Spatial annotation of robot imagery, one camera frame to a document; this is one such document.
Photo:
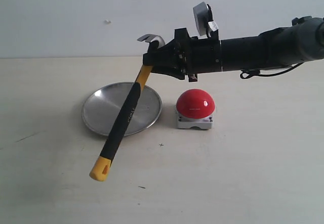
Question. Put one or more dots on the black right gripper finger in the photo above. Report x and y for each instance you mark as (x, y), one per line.
(168, 71)

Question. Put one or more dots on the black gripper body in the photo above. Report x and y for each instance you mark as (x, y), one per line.
(195, 56)

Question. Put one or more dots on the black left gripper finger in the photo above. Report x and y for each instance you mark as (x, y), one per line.
(159, 54)

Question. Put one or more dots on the yellow black claw hammer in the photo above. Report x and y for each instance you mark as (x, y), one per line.
(104, 161)

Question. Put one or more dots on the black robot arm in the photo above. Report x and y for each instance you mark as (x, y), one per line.
(283, 48)

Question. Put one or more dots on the red dome push button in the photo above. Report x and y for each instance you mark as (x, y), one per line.
(195, 109)

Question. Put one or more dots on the round metal plate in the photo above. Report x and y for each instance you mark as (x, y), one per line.
(101, 108)

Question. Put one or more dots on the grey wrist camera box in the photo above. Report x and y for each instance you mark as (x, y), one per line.
(204, 20)

